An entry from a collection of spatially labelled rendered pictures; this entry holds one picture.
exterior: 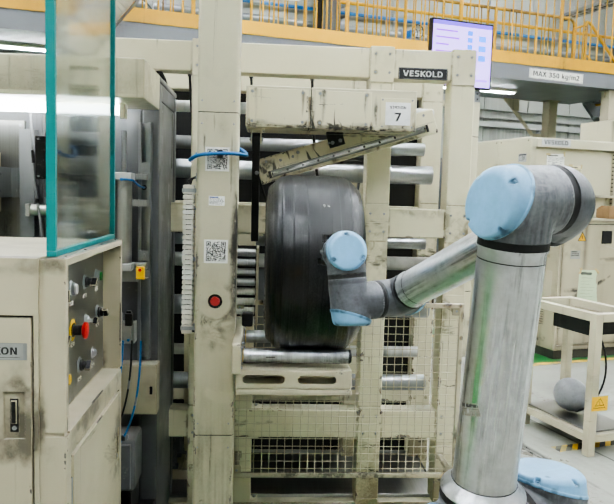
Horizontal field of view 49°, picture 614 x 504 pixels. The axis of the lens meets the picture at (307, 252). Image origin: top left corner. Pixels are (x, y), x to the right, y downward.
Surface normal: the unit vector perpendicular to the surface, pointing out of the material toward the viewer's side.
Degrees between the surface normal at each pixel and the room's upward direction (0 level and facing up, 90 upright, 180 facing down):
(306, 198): 42
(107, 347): 90
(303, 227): 62
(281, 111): 90
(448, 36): 90
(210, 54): 90
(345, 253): 77
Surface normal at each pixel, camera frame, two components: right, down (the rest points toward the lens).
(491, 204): -0.87, -0.07
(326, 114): 0.06, 0.09
